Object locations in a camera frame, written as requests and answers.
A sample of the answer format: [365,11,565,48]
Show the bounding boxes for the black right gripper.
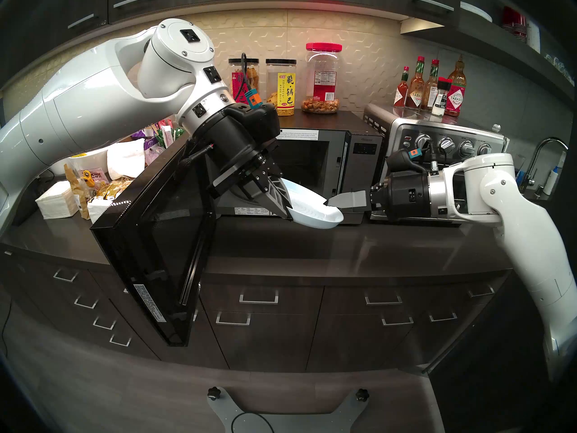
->
[327,170,431,222]

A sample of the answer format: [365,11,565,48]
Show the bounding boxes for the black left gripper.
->
[194,105,296,220]

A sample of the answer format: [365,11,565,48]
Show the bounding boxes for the light blue plate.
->
[282,179,344,230]

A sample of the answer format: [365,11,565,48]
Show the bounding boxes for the black glass microwave door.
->
[90,139,218,347]

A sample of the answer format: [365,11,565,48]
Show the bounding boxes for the stainless steel toaster oven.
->
[363,104,510,223]

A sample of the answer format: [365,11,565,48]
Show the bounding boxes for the snack jar with yellow label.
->
[265,59,297,117]

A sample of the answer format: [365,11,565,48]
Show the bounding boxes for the small red hot sauce bottle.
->
[393,66,410,108]

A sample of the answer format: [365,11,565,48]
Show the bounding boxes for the clear jar with red lid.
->
[303,43,342,115]

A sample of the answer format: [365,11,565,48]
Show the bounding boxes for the snack jar with red label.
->
[228,59,261,106]

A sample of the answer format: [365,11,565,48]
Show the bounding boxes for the red cup with sachets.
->
[156,119,186,148]

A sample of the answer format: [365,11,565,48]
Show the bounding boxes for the brown sauce bottle red cap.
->
[405,56,426,110]

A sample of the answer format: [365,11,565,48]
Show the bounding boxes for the clear plastic bag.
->
[144,143,166,166]

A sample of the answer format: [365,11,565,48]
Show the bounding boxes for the sauce bottle with green neck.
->
[421,59,440,111]

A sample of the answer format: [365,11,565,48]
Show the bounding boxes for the large Tabasco sauce bottle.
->
[444,55,467,117]

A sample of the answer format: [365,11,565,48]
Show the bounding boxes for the white crumpled paper bag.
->
[106,138,146,181]

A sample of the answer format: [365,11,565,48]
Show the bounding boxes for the dark lower cabinet unit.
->
[0,245,510,374]

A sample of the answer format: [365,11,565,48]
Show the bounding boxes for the snack pack with yellow print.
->
[80,168,109,189]

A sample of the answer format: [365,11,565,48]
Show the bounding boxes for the large white bowl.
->
[59,150,110,175]

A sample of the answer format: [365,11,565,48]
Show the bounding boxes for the chrome sink faucet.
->
[518,138,569,196]

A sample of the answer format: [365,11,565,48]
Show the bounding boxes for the white dish soap bottle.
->
[543,152,568,196]

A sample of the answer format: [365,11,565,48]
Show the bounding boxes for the white napkin stack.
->
[36,180,79,220]

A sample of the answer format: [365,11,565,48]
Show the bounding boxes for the stack of white plates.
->
[460,0,493,23]

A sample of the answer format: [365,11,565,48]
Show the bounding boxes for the stack of red cups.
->
[501,6,528,42]

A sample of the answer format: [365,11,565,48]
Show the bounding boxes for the white paper cup stack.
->
[525,19,541,54]

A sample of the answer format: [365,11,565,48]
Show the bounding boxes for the row of clear glasses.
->
[543,53,575,88]

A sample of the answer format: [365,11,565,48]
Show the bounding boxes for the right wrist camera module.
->
[387,141,441,175]

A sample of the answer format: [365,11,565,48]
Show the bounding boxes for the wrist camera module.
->
[387,141,441,175]
[225,53,282,140]

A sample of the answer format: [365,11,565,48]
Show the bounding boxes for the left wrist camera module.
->
[225,53,282,140]

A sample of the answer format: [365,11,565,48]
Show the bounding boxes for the black left wrist cable loop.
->
[178,143,215,166]

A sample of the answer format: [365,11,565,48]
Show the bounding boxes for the dark wall shelf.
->
[400,6,575,108]

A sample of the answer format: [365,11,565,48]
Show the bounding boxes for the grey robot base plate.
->
[207,386,370,433]

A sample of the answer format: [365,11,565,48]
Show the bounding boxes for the black cable on base plate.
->
[231,412,275,433]

